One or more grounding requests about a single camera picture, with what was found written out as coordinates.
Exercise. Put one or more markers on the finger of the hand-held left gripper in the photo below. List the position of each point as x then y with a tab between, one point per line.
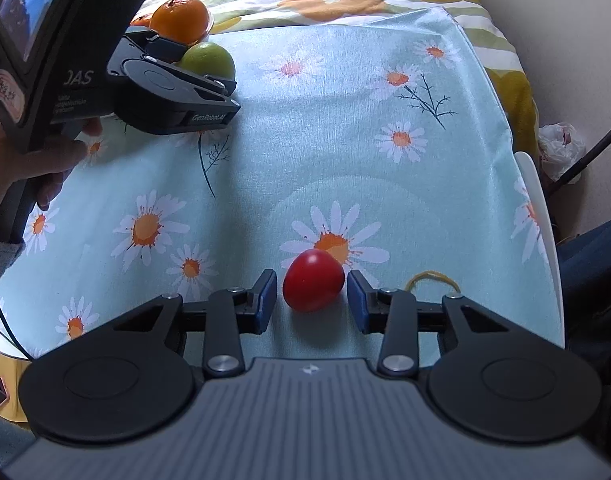
220	85
171	50

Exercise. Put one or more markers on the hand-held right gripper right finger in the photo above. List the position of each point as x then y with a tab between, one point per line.
358	302

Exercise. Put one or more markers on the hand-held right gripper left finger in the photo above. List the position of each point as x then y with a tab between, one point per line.
268	301

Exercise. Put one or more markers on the large green citrus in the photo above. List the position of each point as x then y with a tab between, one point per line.
208	60

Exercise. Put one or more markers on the large orange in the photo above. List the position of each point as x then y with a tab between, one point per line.
178	17

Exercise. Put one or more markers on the red tomato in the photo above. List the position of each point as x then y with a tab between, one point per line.
313	280

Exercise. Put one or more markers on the person's left forearm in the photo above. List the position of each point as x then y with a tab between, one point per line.
3	265

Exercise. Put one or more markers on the person's left hand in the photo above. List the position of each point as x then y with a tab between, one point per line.
10	170

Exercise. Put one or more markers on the yellow rubber band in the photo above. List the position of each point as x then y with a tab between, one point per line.
430	273

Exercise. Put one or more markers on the teal daisy-print tablecloth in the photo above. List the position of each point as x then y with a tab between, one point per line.
335	135

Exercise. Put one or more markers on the person's dark trouser leg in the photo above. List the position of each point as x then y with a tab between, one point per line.
595	280

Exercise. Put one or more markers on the white plastic bag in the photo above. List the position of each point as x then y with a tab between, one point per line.
560	152

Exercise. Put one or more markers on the yellow box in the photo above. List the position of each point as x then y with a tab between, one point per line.
13	400

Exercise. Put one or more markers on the black pole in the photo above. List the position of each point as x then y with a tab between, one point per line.
593	152

